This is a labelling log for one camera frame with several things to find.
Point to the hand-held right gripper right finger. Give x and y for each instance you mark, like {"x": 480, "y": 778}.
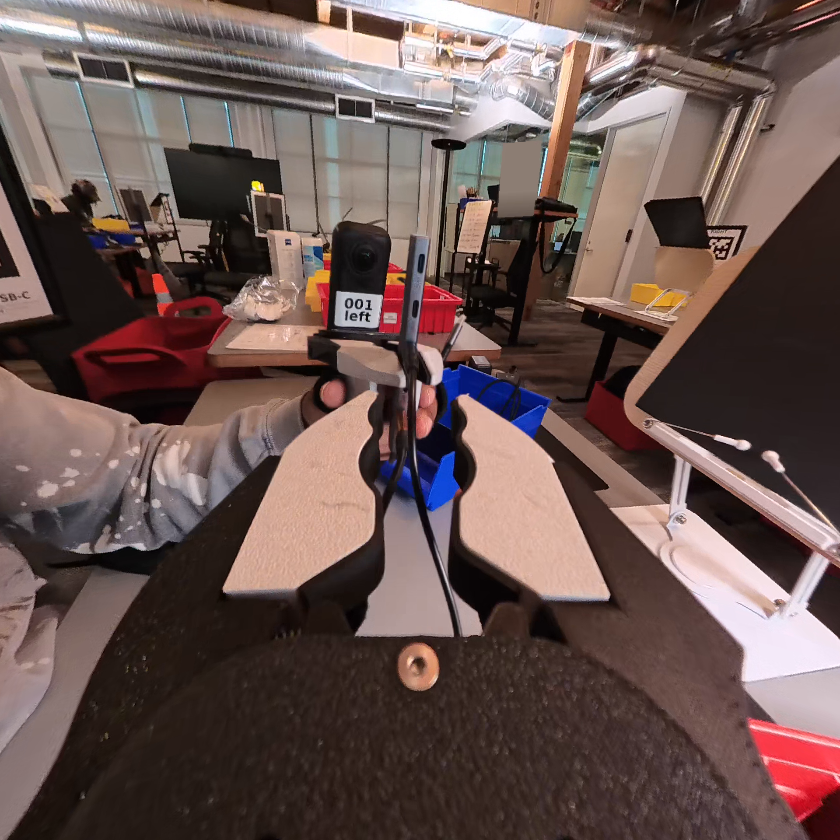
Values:
{"x": 525, "y": 525}

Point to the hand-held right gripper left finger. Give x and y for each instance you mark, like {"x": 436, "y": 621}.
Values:
{"x": 308, "y": 518}

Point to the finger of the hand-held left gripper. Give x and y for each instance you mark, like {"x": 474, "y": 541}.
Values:
{"x": 431, "y": 366}
{"x": 371, "y": 364}

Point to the grey usb hub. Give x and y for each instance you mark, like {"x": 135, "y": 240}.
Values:
{"x": 420, "y": 289}

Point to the blue plastic bin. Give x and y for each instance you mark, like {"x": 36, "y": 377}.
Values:
{"x": 433, "y": 482}

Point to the red plastic bin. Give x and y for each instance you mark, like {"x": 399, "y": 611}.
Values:
{"x": 800, "y": 774}

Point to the person's left forearm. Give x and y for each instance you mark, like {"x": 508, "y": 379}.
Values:
{"x": 131, "y": 472}

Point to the person's left hand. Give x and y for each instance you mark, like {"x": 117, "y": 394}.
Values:
{"x": 426, "y": 407}

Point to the yellow plastic bin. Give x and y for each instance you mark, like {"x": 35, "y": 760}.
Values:
{"x": 313, "y": 292}

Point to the red ribbed crate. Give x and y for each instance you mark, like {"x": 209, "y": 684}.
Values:
{"x": 420, "y": 308}

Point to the white carton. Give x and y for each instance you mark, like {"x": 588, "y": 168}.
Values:
{"x": 283, "y": 259}

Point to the clear plastic bag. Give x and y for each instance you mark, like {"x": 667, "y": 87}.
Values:
{"x": 262, "y": 298}

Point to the black office chair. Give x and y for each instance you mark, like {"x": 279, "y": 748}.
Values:
{"x": 216, "y": 256}
{"x": 499, "y": 289}

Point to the small tablet screen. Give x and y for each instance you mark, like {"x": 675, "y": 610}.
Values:
{"x": 268, "y": 210}

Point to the white whiteboard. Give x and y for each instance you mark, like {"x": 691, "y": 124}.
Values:
{"x": 474, "y": 226}

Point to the red storage box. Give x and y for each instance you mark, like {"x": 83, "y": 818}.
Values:
{"x": 613, "y": 417}

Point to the black monitor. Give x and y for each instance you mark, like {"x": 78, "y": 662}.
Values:
{"x": 223, "y": 184}

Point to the black standing desk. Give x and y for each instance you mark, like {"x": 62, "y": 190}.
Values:
{"x": 538, "y": 210}

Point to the orange traffic cone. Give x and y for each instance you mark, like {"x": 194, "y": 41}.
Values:
{"x": 162, "y": 295}

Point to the red felt tote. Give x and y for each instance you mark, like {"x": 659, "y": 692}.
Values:
{"x": 151, "y": 354}

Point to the small yellow box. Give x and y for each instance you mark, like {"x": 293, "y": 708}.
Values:
{"x": 646, "y": 292}

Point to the wooden pillar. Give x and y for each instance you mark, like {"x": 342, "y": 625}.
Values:
{"x": 564, "y": 131}

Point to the white door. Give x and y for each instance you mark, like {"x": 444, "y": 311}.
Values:
{"x": 623, "y": 210}

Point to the white metal stand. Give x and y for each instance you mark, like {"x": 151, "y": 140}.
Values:
{"x": 754, "y": 636}

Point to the small board on clear stand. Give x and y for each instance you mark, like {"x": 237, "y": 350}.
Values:
{"x": 676, "y": 229}

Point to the framed marker sign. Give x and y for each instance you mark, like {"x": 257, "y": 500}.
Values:
{"x": 727, "y": 241}

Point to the framed white sign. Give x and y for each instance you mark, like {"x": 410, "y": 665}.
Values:
{"x": 19, "y": 262}

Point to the silver air duct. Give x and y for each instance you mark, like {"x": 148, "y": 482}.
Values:
{"x": 197, "y": 33}

